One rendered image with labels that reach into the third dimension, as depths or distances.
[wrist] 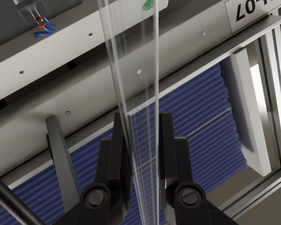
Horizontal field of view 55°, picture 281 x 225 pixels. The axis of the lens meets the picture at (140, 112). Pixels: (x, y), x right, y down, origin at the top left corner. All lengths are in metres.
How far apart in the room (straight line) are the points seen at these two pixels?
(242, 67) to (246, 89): 0.05
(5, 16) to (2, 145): 0.20
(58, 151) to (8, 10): 0.17
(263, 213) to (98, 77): 1.65
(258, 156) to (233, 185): 1.45
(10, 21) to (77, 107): 0.16
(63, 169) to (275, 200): 1.77
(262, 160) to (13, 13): 0.55
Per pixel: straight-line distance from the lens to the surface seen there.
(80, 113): 0.44
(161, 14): 0.63
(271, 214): 1.94
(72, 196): 0.27
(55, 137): 0.37
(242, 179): 2.11
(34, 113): 0.43
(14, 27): 0.36
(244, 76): 0.52
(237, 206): 0.84
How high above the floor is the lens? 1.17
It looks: 31 degrees up
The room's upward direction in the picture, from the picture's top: 154 degrees clockwise
